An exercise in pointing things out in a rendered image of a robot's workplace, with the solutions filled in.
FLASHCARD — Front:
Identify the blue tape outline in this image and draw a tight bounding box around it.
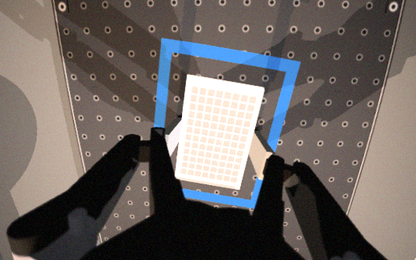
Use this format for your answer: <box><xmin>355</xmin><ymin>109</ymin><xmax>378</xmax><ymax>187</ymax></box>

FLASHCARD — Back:
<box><xmin>154</xmin><ymin>38</ymin><xmax>301</xmax><ymax>208</ymax></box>

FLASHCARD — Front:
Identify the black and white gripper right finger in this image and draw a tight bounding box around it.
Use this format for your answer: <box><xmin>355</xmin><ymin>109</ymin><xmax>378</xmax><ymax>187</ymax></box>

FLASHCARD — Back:
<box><xmin>239</xmin><ymin>130</ymin><xmax>388</xmax><ymax>260</ymax></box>

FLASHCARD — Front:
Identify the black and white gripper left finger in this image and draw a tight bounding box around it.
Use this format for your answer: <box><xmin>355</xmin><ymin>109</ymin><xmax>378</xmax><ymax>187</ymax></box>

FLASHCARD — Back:
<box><xmin>6</xmin><ymin>117</ymin><xmax>199</xmax><ymax>260</ymax></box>

